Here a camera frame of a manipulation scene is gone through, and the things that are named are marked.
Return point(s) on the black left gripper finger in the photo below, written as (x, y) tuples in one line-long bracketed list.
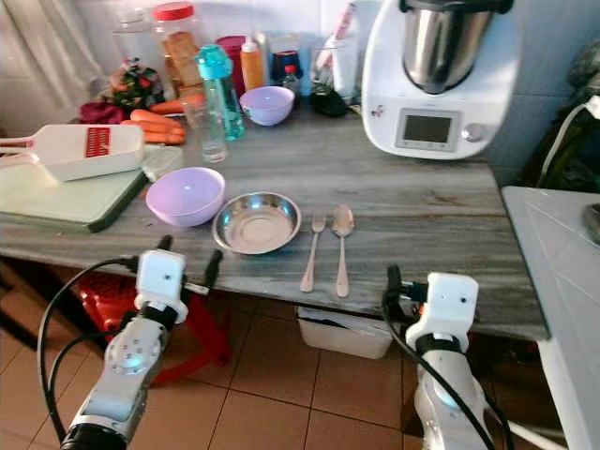
[(165, 242), (214, 267)]

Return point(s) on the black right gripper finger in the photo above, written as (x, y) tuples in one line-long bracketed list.
[(393, 282)]

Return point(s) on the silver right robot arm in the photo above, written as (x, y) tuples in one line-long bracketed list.
[(450, 394)]

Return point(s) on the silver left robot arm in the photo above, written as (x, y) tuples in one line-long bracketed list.
[(131, 367)]

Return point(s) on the large purple plastic bowl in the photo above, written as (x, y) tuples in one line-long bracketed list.
[(186, 198)]

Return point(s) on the white plastic box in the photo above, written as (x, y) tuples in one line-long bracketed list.
[(342, 333)]

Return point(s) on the metal spoon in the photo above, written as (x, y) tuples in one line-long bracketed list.
[(342, 221)]

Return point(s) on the red plastic stool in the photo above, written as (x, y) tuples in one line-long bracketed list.
[(103, 300)]

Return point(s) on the metal fork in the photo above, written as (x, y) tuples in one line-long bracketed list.
[(311, 258)]

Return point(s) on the orange carrot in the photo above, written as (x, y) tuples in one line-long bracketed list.
[(159, 137), (156, 119), (169, 106)]

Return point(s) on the clear drinking glass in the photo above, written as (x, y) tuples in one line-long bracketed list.
[(208, 141)]

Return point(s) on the pale green cutting board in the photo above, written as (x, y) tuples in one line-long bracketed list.
[(56, 202)]

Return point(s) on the white slicer with red insert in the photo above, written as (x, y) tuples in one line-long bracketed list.
[(56, 150)]

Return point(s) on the white household appliance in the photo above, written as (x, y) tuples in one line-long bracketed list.
[(558, 281)]

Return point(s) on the teal water bottle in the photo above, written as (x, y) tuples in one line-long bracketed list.
[(223, 92)]

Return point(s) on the small purple plastic bowl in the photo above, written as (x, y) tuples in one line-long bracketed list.
[(267, 104)]

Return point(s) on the small black object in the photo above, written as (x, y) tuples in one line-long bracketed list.
[(329, 101)]

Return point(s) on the clear jar with red lid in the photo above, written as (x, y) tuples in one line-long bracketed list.
[(176, 49)]

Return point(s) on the orange squeeze bottle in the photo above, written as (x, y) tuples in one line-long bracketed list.
[(252, 66)]

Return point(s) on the white kitchen food processor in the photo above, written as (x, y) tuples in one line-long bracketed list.
[(478, 103)]

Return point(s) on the red canister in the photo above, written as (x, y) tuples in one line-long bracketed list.
[(231, 43)]

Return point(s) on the clear plastic jar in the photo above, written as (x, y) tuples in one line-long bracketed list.
[(133, 33)]

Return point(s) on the dark jar with red label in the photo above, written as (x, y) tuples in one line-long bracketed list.
[(286, 64)]

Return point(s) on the clear utensil container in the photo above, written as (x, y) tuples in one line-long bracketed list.
[(340, 61)]

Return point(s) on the pale curtain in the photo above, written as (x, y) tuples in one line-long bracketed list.
[(42, 47)]

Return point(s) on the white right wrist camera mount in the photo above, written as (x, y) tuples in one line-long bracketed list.
[(448, 302)]

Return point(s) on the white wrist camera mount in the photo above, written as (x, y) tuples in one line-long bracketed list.
[(448, 302), (161, 277)]

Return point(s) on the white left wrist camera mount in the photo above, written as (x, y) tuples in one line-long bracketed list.
[(161, 277)]

